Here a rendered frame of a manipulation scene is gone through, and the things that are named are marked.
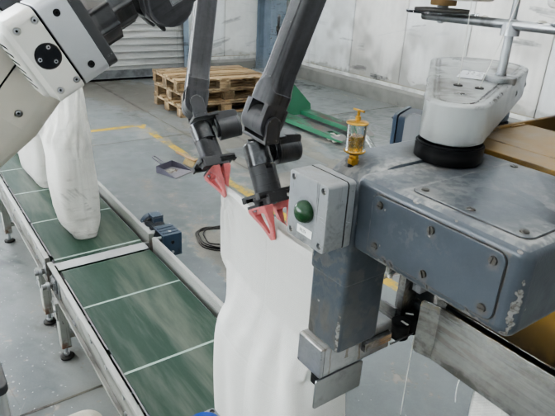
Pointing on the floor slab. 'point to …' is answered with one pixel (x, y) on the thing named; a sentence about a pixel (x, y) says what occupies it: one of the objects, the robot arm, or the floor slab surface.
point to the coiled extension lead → (206, 239)
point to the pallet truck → (300, 106)
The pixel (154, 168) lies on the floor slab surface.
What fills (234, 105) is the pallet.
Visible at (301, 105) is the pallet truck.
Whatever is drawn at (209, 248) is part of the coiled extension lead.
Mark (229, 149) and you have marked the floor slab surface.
